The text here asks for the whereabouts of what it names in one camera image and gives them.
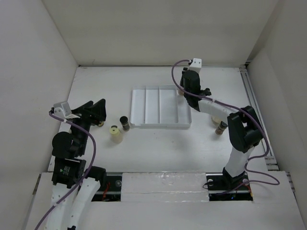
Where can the white divided organizer tray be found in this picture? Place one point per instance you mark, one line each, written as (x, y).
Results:
(159, 107)

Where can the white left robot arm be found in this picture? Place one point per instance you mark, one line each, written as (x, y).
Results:
(74, 182)

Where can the aluminium rail right side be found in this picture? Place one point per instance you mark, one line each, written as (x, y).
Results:
(270, 160)

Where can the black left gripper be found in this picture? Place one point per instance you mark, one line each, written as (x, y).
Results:
(98, 109)

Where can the black-lid dark spice bottle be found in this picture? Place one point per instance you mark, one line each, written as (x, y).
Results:
(125, 123)

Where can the white foam front board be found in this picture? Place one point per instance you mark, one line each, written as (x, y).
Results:
(177, 201)

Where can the yellow label sauce bottle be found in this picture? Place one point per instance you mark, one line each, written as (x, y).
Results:
(101, 123)

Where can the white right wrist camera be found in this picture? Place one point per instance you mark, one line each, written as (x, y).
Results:
(195, 65)

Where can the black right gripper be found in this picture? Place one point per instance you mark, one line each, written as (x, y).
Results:
(182, 80)

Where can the black-capped grinder pale spice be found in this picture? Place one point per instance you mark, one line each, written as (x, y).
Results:
(207, 91)

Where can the black-lid brown spice bottle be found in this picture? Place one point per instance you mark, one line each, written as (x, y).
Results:
(221, 128)

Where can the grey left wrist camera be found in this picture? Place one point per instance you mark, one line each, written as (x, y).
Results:
(61, 110)

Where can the black-capped grinder brown spice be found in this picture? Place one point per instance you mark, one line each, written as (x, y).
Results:
(180, 92)

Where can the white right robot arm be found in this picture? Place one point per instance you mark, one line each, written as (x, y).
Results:
(245, 131)

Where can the silver-lid glass jar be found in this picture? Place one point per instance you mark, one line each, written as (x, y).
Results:
(215, 120)

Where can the yellow-lid beige spice bottle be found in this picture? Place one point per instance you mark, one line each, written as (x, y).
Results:
(116, 135)

